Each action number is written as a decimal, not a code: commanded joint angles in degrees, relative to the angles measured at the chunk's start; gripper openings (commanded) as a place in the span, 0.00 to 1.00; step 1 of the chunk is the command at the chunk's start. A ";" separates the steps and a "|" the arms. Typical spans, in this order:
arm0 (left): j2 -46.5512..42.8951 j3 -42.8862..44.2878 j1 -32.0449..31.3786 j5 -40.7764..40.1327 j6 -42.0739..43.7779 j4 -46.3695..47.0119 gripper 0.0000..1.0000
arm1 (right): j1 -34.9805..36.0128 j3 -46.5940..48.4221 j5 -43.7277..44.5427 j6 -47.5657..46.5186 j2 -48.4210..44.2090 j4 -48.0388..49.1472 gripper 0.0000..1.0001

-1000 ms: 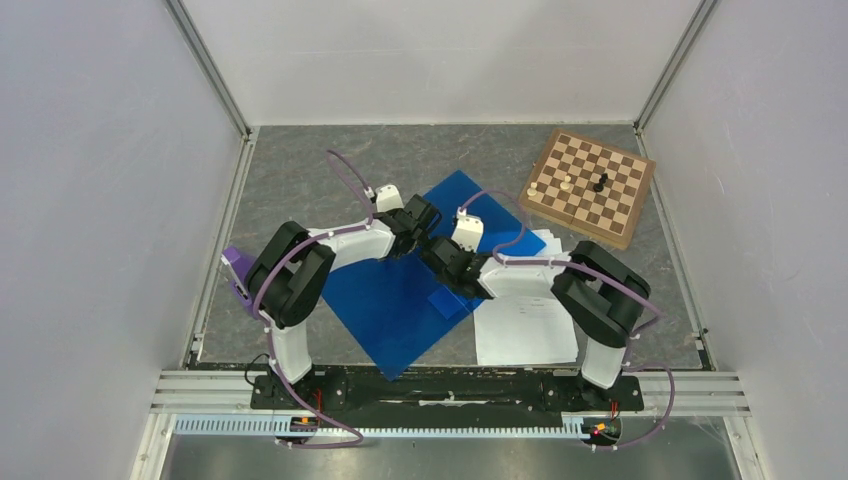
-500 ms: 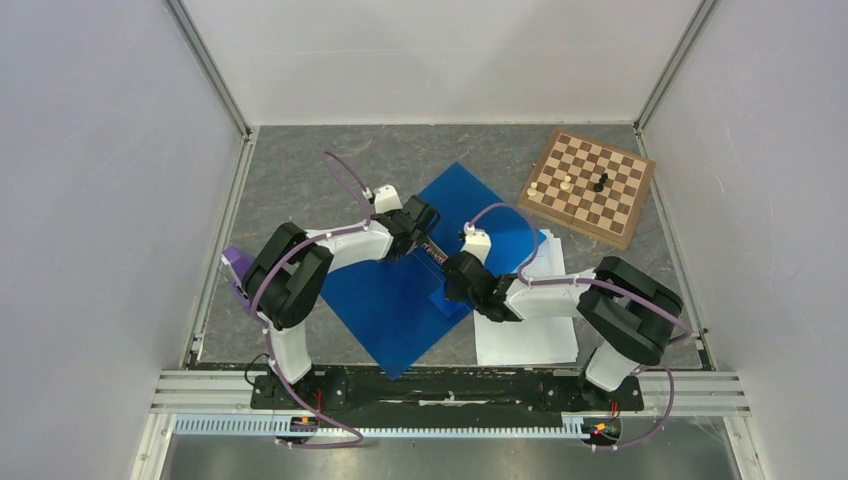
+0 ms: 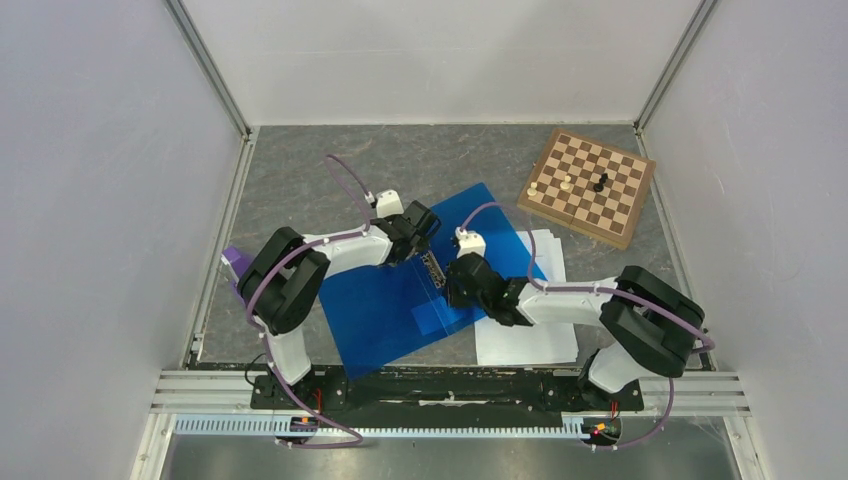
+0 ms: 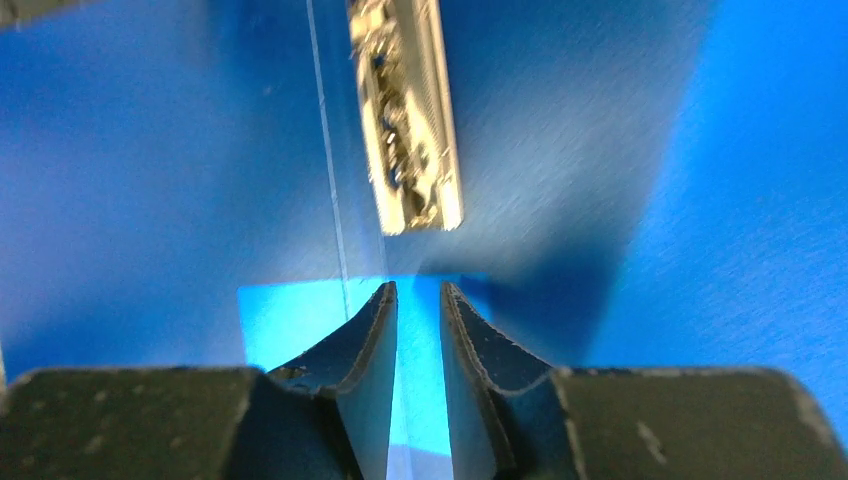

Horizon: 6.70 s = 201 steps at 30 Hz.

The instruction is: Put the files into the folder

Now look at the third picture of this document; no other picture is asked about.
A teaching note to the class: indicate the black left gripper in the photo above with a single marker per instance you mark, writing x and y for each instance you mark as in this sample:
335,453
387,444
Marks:
423,245

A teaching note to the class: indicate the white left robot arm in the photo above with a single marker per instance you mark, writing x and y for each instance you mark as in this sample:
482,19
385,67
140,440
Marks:
280,284

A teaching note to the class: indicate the aluminium frame post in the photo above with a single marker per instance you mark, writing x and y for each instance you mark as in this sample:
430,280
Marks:
689,36
203,57

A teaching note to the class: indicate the wooden chessboard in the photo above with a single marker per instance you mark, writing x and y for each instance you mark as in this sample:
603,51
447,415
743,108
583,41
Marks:
610,216

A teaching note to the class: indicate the aluminium frame post right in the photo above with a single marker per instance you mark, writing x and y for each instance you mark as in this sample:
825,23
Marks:
689,36

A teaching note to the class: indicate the aluminium frame post left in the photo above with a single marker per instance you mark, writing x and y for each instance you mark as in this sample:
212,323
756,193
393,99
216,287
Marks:
203,57

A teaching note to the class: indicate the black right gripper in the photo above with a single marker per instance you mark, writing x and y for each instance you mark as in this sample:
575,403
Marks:
454,299

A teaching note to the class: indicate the metal folder clip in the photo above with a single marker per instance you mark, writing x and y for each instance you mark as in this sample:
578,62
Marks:
434,270

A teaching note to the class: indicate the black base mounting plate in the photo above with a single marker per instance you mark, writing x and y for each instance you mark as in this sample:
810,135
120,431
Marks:
443,396

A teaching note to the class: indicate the blue plastic folder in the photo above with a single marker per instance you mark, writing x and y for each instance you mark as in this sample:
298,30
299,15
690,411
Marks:
380,314

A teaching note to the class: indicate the white slotted cable duct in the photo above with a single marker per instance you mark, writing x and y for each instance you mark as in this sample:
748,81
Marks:
287,426

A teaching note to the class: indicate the purple plastic object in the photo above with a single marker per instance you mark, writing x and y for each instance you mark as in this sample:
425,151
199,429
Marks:
235,263

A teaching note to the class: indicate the black chess piece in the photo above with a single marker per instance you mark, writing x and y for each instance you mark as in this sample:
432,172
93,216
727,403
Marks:
600,185

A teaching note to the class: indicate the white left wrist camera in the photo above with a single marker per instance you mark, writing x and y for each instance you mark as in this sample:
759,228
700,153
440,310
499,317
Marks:
385,203

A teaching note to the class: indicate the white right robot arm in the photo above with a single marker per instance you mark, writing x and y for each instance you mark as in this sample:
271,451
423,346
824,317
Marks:
655,328

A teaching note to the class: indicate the white paper sheet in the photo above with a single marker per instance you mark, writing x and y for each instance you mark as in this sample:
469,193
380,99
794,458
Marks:
499,345

